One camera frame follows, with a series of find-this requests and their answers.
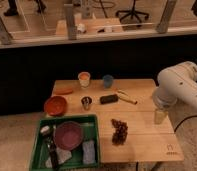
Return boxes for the left grey post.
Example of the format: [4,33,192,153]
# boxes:
[0,17,12,45]

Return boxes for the black rectangular block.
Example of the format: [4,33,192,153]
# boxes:
[100,94,118,104]

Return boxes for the white object on background table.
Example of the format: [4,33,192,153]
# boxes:
[77,23,86,33]

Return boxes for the blue sponge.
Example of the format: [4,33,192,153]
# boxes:
[82,140,95,164]

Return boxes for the grey cloth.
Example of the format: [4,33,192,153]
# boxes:
[45,148,72,168]

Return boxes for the background wooden table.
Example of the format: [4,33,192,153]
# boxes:
[56,18,123,36]

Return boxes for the black cable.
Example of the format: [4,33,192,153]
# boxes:
[173,114,197,133]

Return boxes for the purple bowl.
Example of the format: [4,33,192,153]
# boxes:
[54,121,83,151]

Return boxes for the small metal cup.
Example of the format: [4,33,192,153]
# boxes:
[81,96,92,110]

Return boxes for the yellow banana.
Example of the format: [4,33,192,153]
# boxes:
[116,90,137,105]

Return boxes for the middle grey post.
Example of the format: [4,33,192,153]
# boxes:
[64,4,77,40]

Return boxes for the grey post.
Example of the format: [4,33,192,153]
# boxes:
[64,4,77,40]
[156,0,177,34]
[0,17,12,45]

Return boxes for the white round object in bin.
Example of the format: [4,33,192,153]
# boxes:
[40,126,50,134]

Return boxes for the bunch of dark grapes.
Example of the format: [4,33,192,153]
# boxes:
[111,119,128,145]

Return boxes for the green plastic bin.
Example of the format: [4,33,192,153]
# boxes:
[29,114,100,171]

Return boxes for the black office chair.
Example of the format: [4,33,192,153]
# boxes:
[115,0,149,23]

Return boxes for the blue cup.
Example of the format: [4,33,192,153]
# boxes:
[102,75,114,88]

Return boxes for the black handled utensil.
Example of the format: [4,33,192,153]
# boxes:
[43,129,59,171]

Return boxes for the red bowl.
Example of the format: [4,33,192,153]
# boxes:
[44,96,67,116]

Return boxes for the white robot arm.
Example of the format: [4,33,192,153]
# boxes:
[152,61,197,124]

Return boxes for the right grey post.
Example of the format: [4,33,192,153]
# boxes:
[156,0,177,34]

